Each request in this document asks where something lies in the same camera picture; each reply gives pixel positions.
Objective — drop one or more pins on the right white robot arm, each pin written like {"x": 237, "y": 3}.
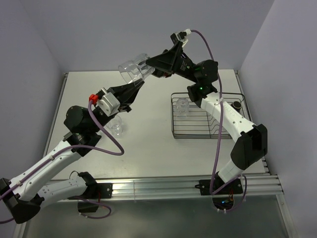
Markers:
{"x": 250, "y": 139}

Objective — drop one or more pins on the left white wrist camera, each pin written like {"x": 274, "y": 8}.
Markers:
{"x": 95, "y": 99}

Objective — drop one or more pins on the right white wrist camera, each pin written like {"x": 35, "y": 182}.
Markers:
{"x": 181, "y": 36}

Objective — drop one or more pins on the black wire dish rack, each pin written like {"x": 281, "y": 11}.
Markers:
{"x": 198, "y": 124}

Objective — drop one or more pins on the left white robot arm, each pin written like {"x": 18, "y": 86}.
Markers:
{"x": 25, "y": 194}

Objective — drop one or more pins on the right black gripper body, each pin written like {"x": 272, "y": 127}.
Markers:
{"x": 183, "y": 67}

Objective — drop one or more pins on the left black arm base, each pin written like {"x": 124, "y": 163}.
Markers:
{"x": 89, "y": 202}

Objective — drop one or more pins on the clear glass front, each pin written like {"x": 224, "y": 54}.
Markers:
{"x": 135, "y": 69}

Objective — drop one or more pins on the brown ceramic mug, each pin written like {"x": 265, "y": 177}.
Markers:
{"x": 236, "y": 106}

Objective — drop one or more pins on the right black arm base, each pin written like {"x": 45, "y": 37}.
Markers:
{"x": 226, "y": 196}

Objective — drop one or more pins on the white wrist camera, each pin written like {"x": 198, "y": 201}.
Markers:
{"x": 95, "y": 99}
{"x": 181, "y": 36}

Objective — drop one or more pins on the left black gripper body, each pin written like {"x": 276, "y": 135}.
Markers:
{"x": 122, "y": 107}

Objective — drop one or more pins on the tall clear glass back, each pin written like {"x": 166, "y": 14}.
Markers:
{"x": 181, "y": 108}

